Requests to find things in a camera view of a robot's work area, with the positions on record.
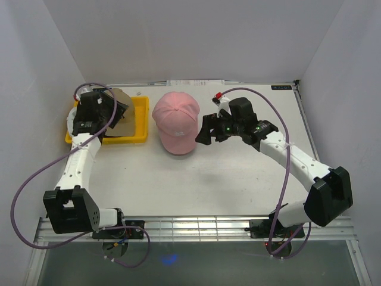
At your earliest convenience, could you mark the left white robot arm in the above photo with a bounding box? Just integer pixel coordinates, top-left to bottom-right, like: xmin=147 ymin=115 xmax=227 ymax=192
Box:
xmin=43 ymin=89 xmax=135 ymax=238

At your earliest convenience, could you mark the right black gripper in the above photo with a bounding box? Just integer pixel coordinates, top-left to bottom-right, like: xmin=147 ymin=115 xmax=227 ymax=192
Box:
xmin=195 ymin=110 xmax=243 ymax=145

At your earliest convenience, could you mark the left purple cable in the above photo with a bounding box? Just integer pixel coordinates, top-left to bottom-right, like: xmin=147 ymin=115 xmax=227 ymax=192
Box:
xmin=10 ymin=82 xmax=151 ymax=268

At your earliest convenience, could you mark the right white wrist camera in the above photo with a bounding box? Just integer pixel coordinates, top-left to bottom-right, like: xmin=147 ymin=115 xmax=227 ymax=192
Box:
xmin=212 ymin=92 xmax=230 ymax=117

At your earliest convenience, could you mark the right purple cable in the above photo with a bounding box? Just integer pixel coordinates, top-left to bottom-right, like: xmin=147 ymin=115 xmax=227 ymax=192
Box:
xmin=221 ymin=87 xmax=312 ymax=260

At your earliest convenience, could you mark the aluminium front rail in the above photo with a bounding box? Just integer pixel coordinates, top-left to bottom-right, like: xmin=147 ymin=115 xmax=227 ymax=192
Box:
xmin=34 ymin=216 xmax=357 ymax=243

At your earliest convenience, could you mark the white cap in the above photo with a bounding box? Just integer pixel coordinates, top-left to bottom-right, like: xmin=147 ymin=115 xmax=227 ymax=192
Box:
xmin=67 ymin=107 xmax=77 ymax=136

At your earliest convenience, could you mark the beige baseball cap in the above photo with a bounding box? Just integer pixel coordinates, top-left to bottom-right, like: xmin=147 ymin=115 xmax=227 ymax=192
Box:
xmin=106 ymin=88 xmax=136 ymax=137

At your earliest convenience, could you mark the pink baseball cap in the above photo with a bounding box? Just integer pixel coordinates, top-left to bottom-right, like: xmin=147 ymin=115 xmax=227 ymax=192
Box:
xmin=152 ymin=92 xmax=200 ymax=156

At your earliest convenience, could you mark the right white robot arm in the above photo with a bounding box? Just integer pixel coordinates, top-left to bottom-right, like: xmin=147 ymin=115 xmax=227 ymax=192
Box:
xmin=196 ymin=95 xmax=353 ymax=237

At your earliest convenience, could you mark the purple cable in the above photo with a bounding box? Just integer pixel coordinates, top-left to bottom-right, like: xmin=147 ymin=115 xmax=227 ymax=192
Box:
xmin=10 ymin=82 xmax=151 ymax=268
xmin=221 ymin=87 xmax=312 ymax=260

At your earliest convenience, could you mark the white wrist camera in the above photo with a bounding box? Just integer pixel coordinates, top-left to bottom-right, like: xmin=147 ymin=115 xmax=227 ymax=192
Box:
xmin=73 ymin=85 xmax=93 ymax=102
xmin=212 ymin=92 xmax=230 ymax=117

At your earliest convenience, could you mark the yellow plastic tray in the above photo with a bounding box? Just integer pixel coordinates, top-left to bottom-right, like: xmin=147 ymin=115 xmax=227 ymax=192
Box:
xmin=64 ymin=95 xmax=150 ymax=145

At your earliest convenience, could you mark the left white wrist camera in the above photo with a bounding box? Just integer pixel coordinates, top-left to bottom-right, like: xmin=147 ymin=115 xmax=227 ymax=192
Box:
xmin=73 ymin=85 xmax=93 ymax=102

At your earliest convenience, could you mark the white paper label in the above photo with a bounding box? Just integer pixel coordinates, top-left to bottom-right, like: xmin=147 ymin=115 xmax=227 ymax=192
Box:
xmin=166 ymin=79 xmax=225 ymax=86

